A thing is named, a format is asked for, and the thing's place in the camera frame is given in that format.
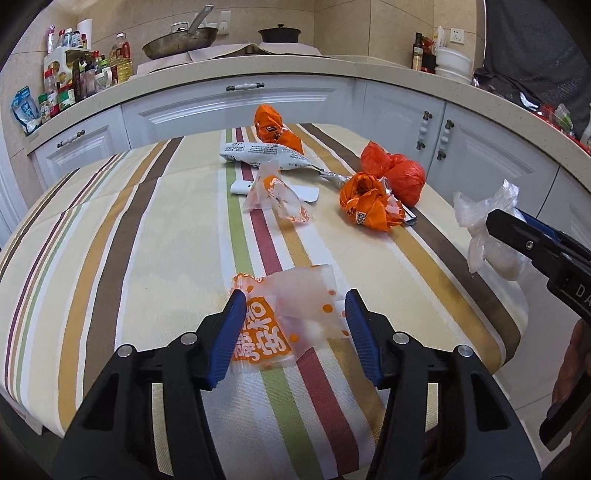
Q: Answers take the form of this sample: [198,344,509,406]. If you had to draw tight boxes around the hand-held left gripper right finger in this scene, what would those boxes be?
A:
[344,289,542,480]

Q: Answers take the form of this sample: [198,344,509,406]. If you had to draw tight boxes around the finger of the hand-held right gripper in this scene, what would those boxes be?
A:
[515,209,591,252]
[486,209,591,280]

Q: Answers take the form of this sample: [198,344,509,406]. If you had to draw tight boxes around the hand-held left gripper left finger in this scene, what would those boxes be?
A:
[51,290,247,480]

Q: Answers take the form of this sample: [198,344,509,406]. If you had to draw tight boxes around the clear plastic bag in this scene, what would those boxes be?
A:
[453,179,528,281]

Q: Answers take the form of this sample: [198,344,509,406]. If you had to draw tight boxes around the translucent orange-printed wrapper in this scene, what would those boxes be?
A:
[230,264,352,376]
[243,161,311,227]

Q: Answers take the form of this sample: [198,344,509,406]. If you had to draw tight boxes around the orange white-printed bag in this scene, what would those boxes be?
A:
[339,172,407,232]

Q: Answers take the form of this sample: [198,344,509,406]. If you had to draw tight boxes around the red-orange knotted plastic bag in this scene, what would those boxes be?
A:
[360,141,426,207]

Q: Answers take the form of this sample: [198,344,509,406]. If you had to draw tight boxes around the white remote-like object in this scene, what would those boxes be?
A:
[231,179,320,204]

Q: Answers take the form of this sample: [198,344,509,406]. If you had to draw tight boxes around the long white printed packet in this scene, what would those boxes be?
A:
[219,141,320,172]

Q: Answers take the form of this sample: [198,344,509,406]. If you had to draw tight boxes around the orange plastic bag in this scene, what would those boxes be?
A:
[253,104,304,156]

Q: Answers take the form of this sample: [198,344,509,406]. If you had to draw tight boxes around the person's right hand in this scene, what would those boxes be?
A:
[553,318,591,412]

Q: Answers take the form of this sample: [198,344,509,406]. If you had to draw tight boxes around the striped tablecloth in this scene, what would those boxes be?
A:
[0,122,529,480]

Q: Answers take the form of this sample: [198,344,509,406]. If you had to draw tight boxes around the clear bag with dark contents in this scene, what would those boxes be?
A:
[471,67,509,92]

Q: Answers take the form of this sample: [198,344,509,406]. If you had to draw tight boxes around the person's dark clothing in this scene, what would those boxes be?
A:
[480,0,591,139]

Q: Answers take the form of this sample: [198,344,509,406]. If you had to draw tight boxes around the stack of white bowls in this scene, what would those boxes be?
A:
[434,47,472,85]

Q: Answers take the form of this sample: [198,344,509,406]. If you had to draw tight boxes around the white kitchen cabinet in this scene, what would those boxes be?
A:
[0,74,591,259]

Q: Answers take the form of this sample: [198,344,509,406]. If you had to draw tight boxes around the beige kitchen countertop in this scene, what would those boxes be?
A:
[25,54,591,204]

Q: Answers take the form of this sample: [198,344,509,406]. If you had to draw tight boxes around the beige stove cover cloth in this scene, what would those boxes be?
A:
[136,41,331,75]

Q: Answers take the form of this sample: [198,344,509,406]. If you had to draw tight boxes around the yellow cooking oil bottle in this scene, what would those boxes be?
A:
[111,32,134,84]

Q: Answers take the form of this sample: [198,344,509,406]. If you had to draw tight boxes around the group of condiment bottles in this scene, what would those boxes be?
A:
[37,25,134,123]

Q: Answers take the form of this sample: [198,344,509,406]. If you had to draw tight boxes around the metal wok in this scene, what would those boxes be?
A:
[142,4,219,61]

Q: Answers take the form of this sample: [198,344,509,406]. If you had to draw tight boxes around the blue white pouch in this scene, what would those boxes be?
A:
[11,87,40,136]

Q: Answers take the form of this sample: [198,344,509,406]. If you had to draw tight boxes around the black cooking pot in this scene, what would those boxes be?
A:
[257,25,302,45]

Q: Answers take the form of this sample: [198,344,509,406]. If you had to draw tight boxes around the white green spice rack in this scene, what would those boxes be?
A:
[44,46,114,108]

